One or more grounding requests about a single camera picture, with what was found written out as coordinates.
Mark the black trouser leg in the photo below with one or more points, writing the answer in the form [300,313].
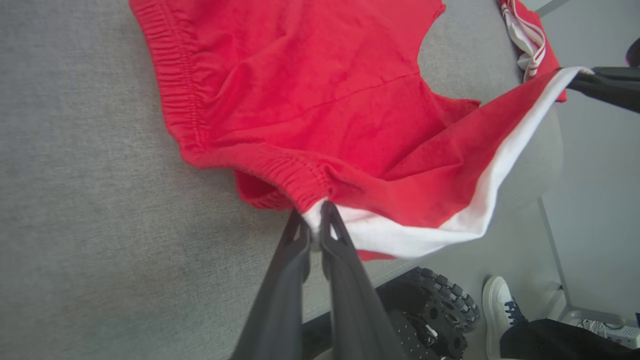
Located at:
[560,342]

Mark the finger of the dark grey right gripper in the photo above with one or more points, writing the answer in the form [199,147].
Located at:
[620,73]
[615,92]

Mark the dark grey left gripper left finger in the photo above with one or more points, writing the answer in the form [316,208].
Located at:
[285,300]

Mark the grey metal frame leg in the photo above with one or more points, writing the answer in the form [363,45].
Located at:
[555,250]

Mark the white power strip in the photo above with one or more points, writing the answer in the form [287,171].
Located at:
[617,332]

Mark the black knobby robot wheel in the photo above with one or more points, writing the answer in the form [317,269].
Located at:
[450,305]

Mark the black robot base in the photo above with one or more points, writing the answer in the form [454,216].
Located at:
[390,302]

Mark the red basketball jersey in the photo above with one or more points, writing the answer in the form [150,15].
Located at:
[542,45]

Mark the red shorts with white stripe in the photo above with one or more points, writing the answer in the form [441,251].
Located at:
[300,90]

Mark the white sneaker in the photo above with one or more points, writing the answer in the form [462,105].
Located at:
[497,310]

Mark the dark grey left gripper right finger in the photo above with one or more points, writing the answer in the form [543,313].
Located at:
[350,310]

